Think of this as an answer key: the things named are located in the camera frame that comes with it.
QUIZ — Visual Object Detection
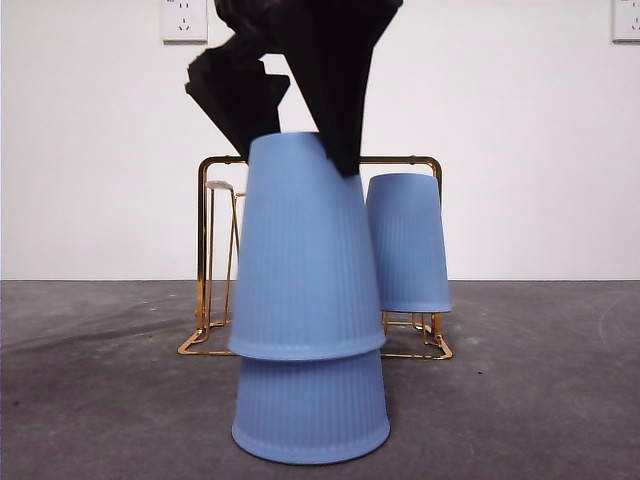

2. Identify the gold wire cup holder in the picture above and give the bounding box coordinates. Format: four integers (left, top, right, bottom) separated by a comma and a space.
175, 154, 454, 361

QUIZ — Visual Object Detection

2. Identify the blue ribbed plastic cup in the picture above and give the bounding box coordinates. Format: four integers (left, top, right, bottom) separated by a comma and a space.
230, 349, 391, 466
366, 173, 453, 314
227, 131, 388, 362

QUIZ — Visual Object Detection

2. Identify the white wall socket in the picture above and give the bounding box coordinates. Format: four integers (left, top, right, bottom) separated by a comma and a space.
160, 0, 209, 44
612, 0, 640, 44

